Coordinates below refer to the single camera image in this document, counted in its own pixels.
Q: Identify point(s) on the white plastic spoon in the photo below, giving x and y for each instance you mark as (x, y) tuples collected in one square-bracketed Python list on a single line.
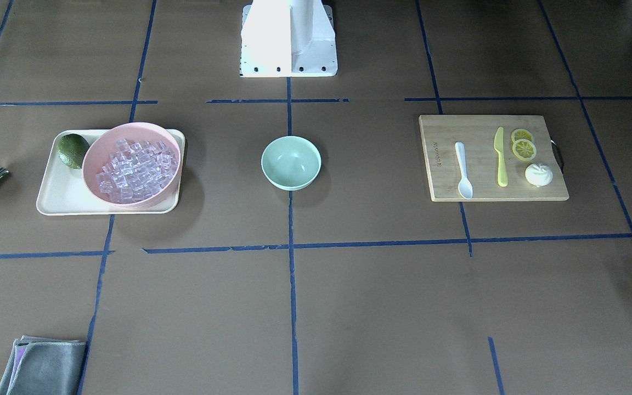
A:
[(464, 185)]

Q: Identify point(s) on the mint green bowl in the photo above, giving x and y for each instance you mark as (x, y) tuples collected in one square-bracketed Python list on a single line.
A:
[(291, 163)]

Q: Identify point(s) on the clear ice cubes pile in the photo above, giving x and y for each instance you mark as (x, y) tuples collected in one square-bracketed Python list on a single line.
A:
[(136, 171)]

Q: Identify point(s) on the pink bowl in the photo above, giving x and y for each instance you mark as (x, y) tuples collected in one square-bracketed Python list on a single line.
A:
[(100, 150)]

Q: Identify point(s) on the bamboo cutting board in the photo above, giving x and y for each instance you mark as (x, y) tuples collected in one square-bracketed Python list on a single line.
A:
[(439, 133)]

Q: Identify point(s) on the yellow plastic knife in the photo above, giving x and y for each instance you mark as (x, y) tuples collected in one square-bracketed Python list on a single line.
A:
[(501, 159)]

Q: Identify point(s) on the upper lemon slice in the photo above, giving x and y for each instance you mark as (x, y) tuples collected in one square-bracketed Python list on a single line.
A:
[(521, 134)]

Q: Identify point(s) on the white steamed bun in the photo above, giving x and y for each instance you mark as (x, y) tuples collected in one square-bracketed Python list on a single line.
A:
[(539, 174)]

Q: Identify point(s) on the green lime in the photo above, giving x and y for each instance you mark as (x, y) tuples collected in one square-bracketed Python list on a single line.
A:
[(71, 150)]

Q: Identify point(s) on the cream plastic tray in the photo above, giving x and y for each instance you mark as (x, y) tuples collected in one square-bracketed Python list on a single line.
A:
[(63, 191)]

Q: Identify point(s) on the grey folded cloth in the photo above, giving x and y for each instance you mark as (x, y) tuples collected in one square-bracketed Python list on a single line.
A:
[(39, 365)]

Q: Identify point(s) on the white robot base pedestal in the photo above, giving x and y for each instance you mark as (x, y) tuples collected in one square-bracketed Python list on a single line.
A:
[(282, 39)]

